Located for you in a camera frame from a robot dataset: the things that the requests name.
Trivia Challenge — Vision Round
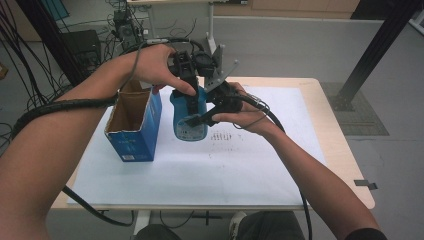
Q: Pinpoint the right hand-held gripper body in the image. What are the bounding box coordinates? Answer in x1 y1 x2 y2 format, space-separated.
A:
203 59 244 115

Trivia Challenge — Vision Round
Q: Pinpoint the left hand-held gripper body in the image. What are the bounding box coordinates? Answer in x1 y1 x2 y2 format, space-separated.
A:
169 43 225 83

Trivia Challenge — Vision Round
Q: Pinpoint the blue plastic bottle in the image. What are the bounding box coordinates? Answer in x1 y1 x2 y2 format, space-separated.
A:
169 84 210 143

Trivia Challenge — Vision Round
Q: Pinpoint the blue cardboard box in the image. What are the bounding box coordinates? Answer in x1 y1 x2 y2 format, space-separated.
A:
103 79 164 163

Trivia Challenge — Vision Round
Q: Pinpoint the person's right hand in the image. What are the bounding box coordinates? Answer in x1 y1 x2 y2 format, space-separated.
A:
211 81 278 137

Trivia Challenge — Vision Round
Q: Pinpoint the person's left hand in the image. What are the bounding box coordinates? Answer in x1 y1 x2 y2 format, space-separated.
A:
132 43 198 98

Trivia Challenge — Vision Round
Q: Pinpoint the white paper sheet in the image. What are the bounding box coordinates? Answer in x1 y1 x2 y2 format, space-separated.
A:
66 85 328 207

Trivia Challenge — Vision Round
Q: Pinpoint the computer tower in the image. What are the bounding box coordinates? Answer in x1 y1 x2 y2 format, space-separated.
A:
112 9 145 52

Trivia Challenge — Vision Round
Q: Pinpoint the black case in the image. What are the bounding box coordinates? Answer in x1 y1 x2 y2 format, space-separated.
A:
60 29 102 76

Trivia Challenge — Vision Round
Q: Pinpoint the person's right leg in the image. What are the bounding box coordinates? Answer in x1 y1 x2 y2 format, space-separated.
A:
228 210 306 240

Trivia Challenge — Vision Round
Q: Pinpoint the grey floor mat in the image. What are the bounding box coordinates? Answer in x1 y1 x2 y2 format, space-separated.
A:
320 81 390 137

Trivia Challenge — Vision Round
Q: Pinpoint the grey tape piece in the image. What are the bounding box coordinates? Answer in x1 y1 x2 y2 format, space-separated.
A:
353 179 379 191

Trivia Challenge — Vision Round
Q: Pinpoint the white desk frame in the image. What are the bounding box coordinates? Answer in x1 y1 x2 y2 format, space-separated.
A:
127 0 222 56

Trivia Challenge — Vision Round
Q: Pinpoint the thin black wire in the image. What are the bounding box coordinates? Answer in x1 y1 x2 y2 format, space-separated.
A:
231 94 272 131
118 37 172 93

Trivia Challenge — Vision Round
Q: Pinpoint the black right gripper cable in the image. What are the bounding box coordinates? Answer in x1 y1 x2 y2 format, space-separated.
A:
244 93 314 240

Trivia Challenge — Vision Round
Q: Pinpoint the black metal frame post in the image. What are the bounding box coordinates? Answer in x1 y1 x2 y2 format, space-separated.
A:
15 0 96 98
335 0 424 111

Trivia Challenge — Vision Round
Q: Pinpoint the bundle of black floor cables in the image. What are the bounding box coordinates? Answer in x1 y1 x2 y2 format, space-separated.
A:
0 6 111 151

